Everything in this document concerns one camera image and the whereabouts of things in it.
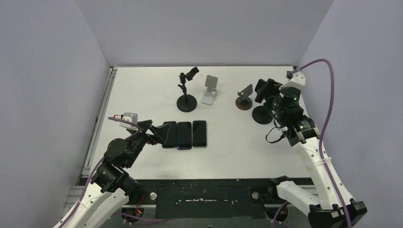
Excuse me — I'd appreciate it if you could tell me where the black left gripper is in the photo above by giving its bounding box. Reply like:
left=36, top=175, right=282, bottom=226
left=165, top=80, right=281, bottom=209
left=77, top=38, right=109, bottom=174
left=125, top=120, right=170, bottom=168

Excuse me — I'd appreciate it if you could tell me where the red-edged black phone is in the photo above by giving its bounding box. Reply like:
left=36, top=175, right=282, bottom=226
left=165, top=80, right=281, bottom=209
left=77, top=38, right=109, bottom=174
left=255, top=78, right=283, bottom=103

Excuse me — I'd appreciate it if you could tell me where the black pole phone stand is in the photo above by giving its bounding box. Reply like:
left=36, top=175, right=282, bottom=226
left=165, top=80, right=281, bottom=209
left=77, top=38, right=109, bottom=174
left=176, top=67, right=199, bottom=113
left=252, top=101, right=273, bottom=125

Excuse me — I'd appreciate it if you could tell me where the black smartphone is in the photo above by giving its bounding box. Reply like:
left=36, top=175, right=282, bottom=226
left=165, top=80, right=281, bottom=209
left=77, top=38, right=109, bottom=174
left=176, top=122, right=192, bottom=150

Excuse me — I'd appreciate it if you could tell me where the clear-case phone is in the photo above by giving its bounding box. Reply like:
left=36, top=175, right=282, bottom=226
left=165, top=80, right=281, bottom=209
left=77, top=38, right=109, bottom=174
left=192, top=120, right=207, bottom=148

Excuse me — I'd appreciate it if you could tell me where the white folding phone stand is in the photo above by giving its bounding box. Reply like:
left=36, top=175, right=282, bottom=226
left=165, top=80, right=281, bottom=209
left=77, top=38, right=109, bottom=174
left=201, top=75, right=218, bottom=105

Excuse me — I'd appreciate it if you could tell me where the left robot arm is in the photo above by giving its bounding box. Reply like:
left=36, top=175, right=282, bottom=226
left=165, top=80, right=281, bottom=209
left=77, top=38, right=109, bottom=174
left=55, top=117, right=170, bottom=228

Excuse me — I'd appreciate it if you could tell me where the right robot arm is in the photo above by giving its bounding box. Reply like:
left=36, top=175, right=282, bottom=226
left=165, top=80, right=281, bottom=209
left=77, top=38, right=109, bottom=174
left=262, top=79, right=367, bottom=228

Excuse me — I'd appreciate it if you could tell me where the brown round base phone stand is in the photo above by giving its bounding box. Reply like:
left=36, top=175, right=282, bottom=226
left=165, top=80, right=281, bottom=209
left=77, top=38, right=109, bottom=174
left=235, top=84, right=253, bottom=111

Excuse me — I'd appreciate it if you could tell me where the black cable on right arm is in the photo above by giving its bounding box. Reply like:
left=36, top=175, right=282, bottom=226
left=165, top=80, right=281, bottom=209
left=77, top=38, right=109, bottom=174
left=265, top=118, right=288, bottom=144

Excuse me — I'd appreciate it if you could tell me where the black mounting base plate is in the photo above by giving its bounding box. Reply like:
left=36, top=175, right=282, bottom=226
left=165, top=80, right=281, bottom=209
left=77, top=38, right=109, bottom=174
left=138, top=178, right=284, bottom=219

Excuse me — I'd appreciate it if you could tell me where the aluminium frame rail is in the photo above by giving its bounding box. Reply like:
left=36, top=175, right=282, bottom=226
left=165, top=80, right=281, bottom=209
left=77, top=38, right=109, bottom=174
left=64, top=66, right=118, bottom=205

